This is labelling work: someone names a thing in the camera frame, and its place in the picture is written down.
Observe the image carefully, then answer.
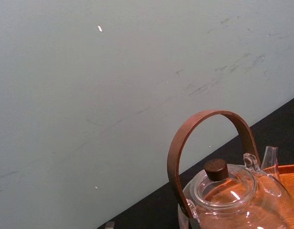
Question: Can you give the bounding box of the round wooden tray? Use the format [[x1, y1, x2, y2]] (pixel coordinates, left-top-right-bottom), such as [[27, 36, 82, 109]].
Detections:
[[177, 163, 294, 229]]

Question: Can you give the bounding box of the glass teapot lid wooden knob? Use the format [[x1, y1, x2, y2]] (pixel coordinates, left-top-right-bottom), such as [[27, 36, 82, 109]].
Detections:
[[193, 158, 258, 210]]

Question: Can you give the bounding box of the black table cloth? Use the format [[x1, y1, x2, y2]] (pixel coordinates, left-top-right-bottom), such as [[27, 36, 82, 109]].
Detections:
[[97, 94, 294, 229]]

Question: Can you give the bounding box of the clear glass teapot wooden handle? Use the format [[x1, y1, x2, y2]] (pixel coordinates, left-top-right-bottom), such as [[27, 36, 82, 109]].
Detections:
[[167, 109, 294, 229]]

